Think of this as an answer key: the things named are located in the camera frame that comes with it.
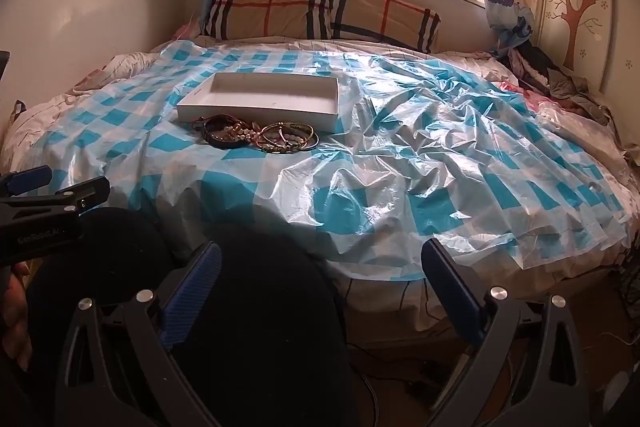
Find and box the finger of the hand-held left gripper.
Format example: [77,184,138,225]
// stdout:
[0,177,111,222]
[0,165,53,198]

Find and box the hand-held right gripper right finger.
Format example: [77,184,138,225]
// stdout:
[421,237,586,427]

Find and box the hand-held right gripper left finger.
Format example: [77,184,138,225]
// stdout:
[54,241,226,427]

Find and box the pile of bracelets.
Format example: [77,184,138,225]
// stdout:
[192,113,320,154]

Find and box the white cardboard box tray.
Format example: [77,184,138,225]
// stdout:
[176,73,340,134]

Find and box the person's left hand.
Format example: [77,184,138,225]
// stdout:
[0,259,33,373]

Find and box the blue white checkered plastic sheet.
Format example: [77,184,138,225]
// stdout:
[30,42,633,283]

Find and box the pink cushion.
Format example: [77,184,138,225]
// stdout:
[172,22,206,40]

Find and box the pink cloth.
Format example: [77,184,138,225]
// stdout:
[495,79,538,108]

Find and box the heap of dark clothes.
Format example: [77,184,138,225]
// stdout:
[495,39,613,122]

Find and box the beige plaid pillow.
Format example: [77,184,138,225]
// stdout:
[202,0,333,42]
[325,0,442,54]

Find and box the brown tree wall sticker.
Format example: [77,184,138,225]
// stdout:
[547,0,608,72]

